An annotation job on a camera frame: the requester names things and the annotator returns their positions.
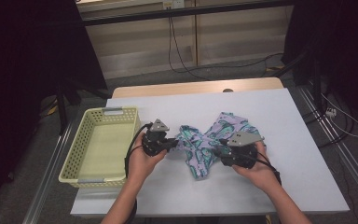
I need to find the right hand-held gripper black cable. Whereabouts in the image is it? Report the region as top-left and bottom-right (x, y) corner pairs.
(255, 152), (283, 187)

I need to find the yellow perforated plastic basket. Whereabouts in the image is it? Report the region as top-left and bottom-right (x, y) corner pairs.
(58, 106), (142, 189)

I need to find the black tripod stand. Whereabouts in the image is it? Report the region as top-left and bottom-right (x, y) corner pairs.
(55, 78), (113, 136)

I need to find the hand-held gripper black cable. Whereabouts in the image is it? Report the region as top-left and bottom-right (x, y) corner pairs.
(124, 122), (154, 224)
(255, 152), (283, 187)

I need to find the white wall socket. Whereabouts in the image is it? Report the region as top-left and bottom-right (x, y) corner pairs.
(162, 0), (186, 10)

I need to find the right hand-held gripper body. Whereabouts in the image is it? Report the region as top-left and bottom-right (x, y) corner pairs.
(213, 130), (265, 170)

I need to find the left hand-held gripper black cable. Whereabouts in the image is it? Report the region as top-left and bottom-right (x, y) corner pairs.
(124, 122), (154, 224)

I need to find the black hanging power cable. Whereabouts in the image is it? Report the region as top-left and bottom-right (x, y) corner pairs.
(167, 7), (285, 82)

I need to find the black floor cable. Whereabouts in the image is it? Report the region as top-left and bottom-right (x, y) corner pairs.
(302, 92), (357, 148)

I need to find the person's left hand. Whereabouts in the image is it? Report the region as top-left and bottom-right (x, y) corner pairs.
(127, 133), (168, 188)

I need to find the aluminium floor rail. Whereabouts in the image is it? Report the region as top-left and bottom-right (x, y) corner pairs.
(297, 86), (358, 204)
(21, 122), (74, 224)

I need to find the purple seahorse print garment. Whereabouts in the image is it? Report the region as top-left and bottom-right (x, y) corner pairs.
(171, 111), (267, 181)

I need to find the black metal stand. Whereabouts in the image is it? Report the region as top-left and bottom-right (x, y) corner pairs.
(271, 50), (324, 108)

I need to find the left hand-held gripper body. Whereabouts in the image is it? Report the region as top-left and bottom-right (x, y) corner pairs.
(142, 118), (179, 157)

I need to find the white table cover sheet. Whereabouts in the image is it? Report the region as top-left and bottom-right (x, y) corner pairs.
(70, 88), (351, 217)

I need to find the black curtain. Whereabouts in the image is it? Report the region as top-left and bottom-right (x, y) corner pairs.
(283, 0), (358, 132)
(0, 0), (108, 216)

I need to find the person's right hand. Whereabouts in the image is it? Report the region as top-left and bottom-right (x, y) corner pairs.
(232, 141), (278, 192)

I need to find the white floor cable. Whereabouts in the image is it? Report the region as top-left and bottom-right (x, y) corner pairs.
(321, 92), (358, 139)

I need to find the light wooden table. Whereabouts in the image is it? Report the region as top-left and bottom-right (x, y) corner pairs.
(111, 77), (284, 99)

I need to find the black horizontal bar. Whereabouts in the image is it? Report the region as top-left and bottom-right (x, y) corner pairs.
(81, 0), (295, 27)

